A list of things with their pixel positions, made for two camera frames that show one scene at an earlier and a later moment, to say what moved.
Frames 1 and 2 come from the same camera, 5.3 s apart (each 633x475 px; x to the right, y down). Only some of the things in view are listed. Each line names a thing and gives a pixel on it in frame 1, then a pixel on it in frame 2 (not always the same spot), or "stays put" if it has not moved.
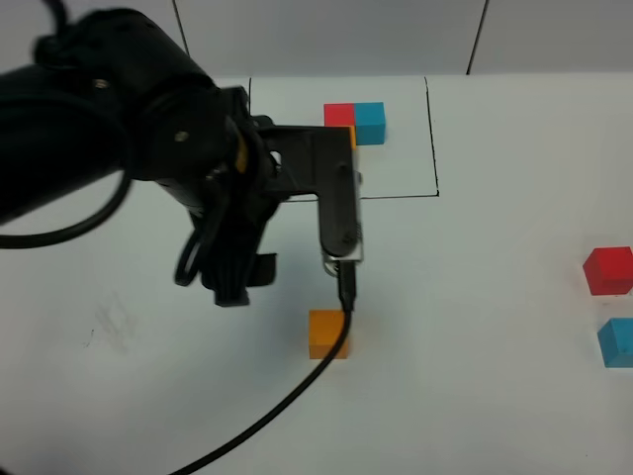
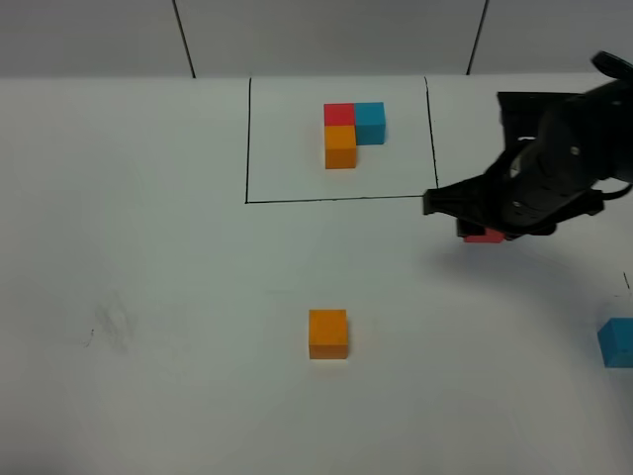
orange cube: x=324 y=329 stays put
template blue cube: x=370 y=122 stays put
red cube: x=609 y=270 -> x=491 y=236
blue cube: x=615 y=339 stays put
